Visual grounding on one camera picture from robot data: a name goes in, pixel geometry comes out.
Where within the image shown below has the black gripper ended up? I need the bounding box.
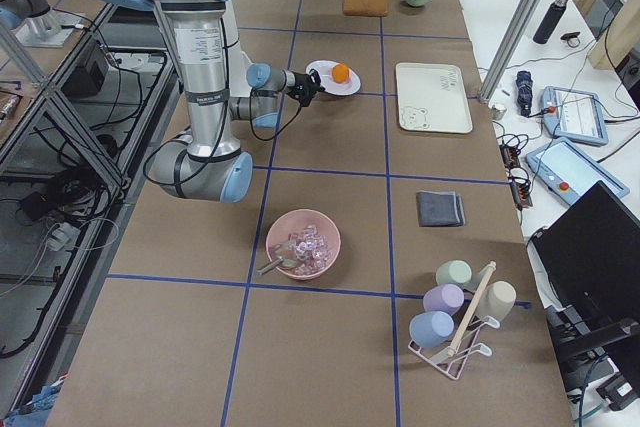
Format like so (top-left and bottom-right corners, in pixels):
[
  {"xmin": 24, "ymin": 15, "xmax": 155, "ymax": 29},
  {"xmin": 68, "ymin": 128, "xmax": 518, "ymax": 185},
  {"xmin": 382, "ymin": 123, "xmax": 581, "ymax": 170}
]
[{"xmin": 287, "ymin": 70, "xmax": 326, "ymax": 106}]

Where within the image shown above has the white round plate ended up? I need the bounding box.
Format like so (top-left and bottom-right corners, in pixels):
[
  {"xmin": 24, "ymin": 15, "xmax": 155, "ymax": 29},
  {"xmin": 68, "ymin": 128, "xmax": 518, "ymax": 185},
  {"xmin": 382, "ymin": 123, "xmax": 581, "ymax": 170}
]
[{"xmin": 306, "ymin": 60, "xmax": 361, "ymax": 96}]

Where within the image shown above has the orange fruit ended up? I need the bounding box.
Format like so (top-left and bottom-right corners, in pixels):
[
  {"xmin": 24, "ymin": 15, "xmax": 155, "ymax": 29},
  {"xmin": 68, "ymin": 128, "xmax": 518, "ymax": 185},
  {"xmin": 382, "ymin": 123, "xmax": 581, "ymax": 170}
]
[{"xmin": 331, "ymin": 63, "xmax": 350, "ymax": 84}]

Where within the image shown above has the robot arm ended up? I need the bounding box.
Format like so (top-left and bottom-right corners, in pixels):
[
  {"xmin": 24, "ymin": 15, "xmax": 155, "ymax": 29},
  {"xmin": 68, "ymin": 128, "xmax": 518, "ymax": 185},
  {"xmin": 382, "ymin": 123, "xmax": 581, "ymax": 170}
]
[{"xmin": 102, "ymin": 0, "xmax": 324, "ymax": 203}]

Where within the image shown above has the cream bear tray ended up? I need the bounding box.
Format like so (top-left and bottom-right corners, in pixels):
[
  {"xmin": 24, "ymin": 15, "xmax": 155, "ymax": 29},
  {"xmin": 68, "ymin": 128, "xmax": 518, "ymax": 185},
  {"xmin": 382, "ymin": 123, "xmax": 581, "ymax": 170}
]
[{"xmin": 395, "ymin": 62, "xmax": 473, "ymax": 134}]

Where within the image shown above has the pink bowl with ice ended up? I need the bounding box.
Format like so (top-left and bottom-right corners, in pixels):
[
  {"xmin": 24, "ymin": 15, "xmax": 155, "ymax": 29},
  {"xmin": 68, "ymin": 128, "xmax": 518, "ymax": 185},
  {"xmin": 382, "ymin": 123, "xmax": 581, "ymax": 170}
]
[{"xmin": 265, "ymin": 209, "xmax": 341, "ymax": 280}]

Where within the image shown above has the grey folded cloth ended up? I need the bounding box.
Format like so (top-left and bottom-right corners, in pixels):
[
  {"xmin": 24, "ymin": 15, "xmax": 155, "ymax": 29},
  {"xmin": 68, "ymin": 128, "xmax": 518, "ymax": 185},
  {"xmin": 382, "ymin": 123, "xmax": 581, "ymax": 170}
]
[{"xmin": 416, "ymin": 191, "xmax": 466, "ymax": 227}]

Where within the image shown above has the metal scoop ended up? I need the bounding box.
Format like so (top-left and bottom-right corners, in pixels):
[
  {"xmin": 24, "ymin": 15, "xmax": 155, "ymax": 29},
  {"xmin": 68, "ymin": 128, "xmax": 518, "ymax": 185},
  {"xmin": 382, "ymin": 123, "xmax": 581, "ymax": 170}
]
[{"xmin": 257, "ymin": 241, "xmax": 302, "ymax": 276}]

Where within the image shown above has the folded dark umbrella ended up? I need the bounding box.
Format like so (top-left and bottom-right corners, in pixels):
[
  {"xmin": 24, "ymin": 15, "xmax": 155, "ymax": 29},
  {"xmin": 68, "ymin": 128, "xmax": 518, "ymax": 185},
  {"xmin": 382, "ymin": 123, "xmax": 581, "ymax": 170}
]
[{"xmin": 515, "ymin": 70, "xmax": 533, "ymax": 117}]

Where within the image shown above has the black power strip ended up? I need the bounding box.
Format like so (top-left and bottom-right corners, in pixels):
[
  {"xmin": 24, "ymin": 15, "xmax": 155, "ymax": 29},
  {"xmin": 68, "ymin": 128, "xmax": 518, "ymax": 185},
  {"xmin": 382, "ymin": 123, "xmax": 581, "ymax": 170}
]
[{"xmin": 499, "ymin": 145, "xmax": 533, "ymax": 211}]

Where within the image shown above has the black water bottle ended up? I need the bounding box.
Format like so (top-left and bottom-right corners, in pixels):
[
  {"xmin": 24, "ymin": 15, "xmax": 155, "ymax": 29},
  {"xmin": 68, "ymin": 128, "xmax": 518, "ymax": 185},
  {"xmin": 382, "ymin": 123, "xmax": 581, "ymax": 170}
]
[{"xmin": 532, "ymin": 0, "xmax": 569, "ymax": 44}]

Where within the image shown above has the green cup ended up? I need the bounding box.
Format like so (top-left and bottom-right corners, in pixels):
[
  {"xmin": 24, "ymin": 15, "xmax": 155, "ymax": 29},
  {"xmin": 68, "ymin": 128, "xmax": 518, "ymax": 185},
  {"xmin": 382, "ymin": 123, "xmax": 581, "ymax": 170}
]
[{"xmin": 435, "ymin": 259, "xmax": 472, "ymax": 289}]

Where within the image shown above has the purple cup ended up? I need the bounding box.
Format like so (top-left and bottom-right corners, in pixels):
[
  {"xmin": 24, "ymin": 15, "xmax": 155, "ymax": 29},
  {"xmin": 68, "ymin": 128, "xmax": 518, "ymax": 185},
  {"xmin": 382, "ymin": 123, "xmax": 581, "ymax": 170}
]
[{"xmin": 422, "ymin": 283, "xmax": 464, "ymax": 316}]

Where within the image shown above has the far teach pendant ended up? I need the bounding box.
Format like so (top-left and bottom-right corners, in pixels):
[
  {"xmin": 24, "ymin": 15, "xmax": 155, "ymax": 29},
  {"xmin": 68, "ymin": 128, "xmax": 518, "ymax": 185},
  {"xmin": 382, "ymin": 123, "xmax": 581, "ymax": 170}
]
[{"xmin": 541, "ymin": 86, "xmax": 609, "ymax": 146}]

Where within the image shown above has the teach pendant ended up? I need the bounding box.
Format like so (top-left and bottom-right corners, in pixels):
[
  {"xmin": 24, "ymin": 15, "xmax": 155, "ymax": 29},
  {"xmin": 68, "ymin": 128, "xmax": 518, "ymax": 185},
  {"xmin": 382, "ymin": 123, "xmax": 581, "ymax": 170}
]
[
  {"xmin": 541, "ymin": 86, "xmax": 609, "ymax": 146},
  {"xmin": 525, "ymin": 137, "xmax": 630, "ymax": 205}
]

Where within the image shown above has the near teach pendant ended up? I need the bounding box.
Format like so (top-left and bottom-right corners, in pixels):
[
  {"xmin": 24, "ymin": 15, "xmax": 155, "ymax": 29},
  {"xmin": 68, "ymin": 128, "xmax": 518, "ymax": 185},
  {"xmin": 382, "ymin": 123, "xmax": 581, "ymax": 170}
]
[{"xmin": 525, "ymin": 137, "xmax": 630, "ymax": 205}]

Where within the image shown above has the blue cup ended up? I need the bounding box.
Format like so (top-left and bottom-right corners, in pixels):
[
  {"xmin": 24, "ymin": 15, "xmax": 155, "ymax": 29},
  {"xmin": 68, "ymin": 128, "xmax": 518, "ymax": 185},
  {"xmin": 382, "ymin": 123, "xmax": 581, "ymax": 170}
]
[{"xmin": 409, "ymin": 311, "xmax": 455, "ymax": 348}]

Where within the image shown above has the beige cup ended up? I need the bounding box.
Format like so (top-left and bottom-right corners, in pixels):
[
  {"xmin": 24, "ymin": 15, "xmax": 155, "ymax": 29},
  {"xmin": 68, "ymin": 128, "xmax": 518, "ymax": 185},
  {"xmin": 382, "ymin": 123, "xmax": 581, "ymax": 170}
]
[{"xmin": 475, "ymin": 281, "xmax": 516, "ymax": 322}]

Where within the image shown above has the white cup rack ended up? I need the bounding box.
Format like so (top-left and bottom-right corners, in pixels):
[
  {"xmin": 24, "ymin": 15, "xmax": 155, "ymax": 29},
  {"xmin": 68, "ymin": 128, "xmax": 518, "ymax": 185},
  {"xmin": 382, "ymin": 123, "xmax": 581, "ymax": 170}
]
[{"xmin": 408, "ymin": 261, "xmax": 501, "ymax": 380}]

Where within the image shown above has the black laptop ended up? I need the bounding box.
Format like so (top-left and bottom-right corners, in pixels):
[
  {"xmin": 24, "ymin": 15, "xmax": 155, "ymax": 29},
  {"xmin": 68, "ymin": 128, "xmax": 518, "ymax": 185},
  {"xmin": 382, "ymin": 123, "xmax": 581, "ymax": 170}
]
[{"xmin": 532, "ymin": 180, "xmax": 640, "ymax": 328}]

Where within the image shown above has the aluminium frame post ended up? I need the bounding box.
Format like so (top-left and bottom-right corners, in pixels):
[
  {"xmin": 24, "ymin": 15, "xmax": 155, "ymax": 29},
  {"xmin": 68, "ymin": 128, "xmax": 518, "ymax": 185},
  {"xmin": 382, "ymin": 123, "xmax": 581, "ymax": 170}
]
[{"xmin": 478, "ymin": 0, "xmax": 540, "ymax": 104}]

